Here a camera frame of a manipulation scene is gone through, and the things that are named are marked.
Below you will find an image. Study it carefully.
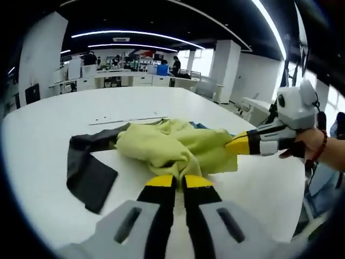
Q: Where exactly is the long ceiling light strip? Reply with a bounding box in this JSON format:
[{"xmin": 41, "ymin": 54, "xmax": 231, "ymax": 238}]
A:
[
  {"xmin": 71, "ymin": 30, "xmax": 205, "ymax": 50},
  {"xmin": 87, "ymin": 43, "xmax": 178, "ymax": 52}
]

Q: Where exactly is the white counter row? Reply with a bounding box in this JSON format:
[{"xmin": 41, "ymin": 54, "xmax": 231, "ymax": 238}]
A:
[{"xmin": 50, "ymin": 69, "xmax": 200, "ymax": 90}]

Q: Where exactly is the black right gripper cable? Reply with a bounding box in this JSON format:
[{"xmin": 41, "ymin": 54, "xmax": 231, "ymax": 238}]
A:
[{"xmin": 312, "ymin": 91, "xmax": 328, "ymax": 130}]

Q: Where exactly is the white desk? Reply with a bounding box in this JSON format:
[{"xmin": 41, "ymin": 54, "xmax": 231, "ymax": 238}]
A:
[{"xmin": 239, "ymin": 96, "xmax": 273, "ymax": 125}]

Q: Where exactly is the white square pillar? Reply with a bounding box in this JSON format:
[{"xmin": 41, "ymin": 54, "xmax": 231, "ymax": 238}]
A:
[
  {"xmin": 212, "ymin": 40, "xmax": 241, "ymax": 105},
  {"xmin": 18, "ymin": 12, "xmax": 68, "ymax": 107}
]

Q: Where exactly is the person's right hand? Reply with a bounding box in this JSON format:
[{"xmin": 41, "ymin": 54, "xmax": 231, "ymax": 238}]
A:
[{"xmin": 279, "ymin": 127, "xmax": 326, "ymax": 162}]

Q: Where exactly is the yellow garment with coloured sleeves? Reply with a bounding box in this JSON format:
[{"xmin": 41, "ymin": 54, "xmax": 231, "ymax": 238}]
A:
[{"xmin": 66, "ymin": 118, "xmax": 239, "ymax": 215}]

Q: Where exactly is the bright ceiling light strip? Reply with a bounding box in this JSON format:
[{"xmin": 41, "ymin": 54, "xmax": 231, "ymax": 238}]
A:
[{"xmin": 250, "ymin": 0, "xmax": 287, "ymax": 62}]

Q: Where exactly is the bright window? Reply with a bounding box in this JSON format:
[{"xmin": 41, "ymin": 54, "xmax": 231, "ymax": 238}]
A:
[{"xmin": 177, "ymin": 49, "xmax": 216, "ymax": 78}]

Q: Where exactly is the white boxy appliance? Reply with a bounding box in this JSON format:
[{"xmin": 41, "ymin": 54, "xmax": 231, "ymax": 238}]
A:
[{"xmin": 67, "ymin": 58, "xmax": 81, "ymax": 80}]

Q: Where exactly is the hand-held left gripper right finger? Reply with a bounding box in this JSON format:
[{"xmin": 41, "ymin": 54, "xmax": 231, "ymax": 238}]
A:
[{"xmin": 183, "ymin": 174, "xmax": 293, "ymax": 259}]

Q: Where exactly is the small black cabinet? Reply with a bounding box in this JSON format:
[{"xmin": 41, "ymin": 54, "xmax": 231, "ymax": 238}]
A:
[{"xmin": 25, "ymin": 83, "xmax": 40, "ymax": 105}]

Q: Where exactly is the red string bracelet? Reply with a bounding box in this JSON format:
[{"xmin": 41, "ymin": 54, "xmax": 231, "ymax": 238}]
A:
[{"xmin": 306, "ymin": 129, "xmax": 328, "ymax": 167}]

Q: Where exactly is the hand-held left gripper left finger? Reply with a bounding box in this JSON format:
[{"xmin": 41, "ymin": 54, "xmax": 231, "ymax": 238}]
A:
[{"xmin": 58, "ymin": 174, "xmax": 178, "ymax": 259}]

